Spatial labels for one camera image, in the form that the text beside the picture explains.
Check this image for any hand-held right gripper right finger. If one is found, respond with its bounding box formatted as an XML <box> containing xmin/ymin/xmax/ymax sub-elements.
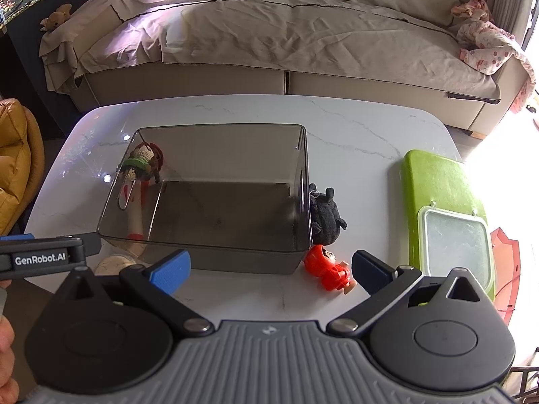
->
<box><xmin>326</xmin><ymin>250</ymin><xmax>495</xmax><ymax>339</ymax></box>

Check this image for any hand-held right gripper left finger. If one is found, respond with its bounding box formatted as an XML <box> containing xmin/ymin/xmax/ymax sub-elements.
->
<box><xmin>42</xmin><ymin>249</ymin><xmax>215</xmax><ymax>339</ymax></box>

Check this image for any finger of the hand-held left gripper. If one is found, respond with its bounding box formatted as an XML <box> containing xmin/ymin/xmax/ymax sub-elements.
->
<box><xmin>82</xmin><ymin>232</ymin><xmax>103</xmax><ymax>258</ymax></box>

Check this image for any red figurine toy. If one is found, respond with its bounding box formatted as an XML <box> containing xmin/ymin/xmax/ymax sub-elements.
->
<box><xmin>304</xmin><ymin>244</ymin><xmax>358</xmax><ymax>295</ymax></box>

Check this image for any black plush toy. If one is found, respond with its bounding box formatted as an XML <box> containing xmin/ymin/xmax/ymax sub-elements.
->
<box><xmin>308</xmin><ymin>183</ymin><xmax>349</xmax><ymax>245</ymax></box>

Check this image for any translucent grey storage box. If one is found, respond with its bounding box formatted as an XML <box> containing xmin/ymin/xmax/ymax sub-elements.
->
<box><xmin>97</xmin><ymin>124</ymin><xmax>314</xmax><ymax>276</ymax></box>

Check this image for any crochet doll with brown hair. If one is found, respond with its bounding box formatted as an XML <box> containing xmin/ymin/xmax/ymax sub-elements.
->
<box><xmin>95</xmin><ymin>141</ymin><xmax>166</xmax><ymax>277</ymax></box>

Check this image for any white marble desktop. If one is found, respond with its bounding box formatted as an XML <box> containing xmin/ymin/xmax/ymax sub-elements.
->
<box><xmin>24</xmin><ymin>100</ymin><xmax>469</xmax><ymax>334</ymax></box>

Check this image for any person's left hand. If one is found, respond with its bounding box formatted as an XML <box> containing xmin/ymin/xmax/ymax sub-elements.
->
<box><xmin>0</xmin><ymin>315</ymin><xmax>20</xmax><ymax>404</ymax></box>

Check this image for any clear container lid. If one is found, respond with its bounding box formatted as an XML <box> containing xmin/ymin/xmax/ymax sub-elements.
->
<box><xmin>417</xmin><ymin>205</ymin><xmax>495</xmax><ymax>292</ymax></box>

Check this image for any yellow leather chair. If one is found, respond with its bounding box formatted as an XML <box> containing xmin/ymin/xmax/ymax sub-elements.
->
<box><xmin>0</xmin><ymin>98</ymin><xmax>45</xmax><ymax>236</ymax></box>

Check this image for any green plastic board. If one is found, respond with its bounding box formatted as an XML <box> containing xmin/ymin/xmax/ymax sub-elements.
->
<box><xmin>400</xmin><ymin>149</ymin><xmax>498</xmax><ymax>302</ymax></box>

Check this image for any orange translucent plastic stool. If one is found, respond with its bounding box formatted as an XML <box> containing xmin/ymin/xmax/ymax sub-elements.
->
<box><xmin>489</xmin><ymin>226</ymin><xmax>539</xmax><ymax>313</ymax></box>

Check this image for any beige sofa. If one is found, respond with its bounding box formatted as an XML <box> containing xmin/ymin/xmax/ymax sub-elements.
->
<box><xmin>39</xmin><ymin>0</ymin><xmax>539</xmax><ymax>136</ymax></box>

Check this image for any small tan plush toy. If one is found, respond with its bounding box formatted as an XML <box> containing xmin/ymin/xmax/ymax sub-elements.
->
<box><xmin>40</xmin><ymin>3</ymin><xmax>73</xmax><ymax>33</ymax></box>

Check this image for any pink floral cloth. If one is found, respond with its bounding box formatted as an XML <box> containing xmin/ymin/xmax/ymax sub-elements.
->
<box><xmin>450</xmin><ymin>0</ymin><xmax>538</xmax><ymax>114</ymax></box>

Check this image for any beige sofa cover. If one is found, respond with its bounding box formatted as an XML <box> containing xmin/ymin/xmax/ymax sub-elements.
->
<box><xmin>39</xmin><ymin>0</ymin><xmax>503</xmax><ymax>105</ymax></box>

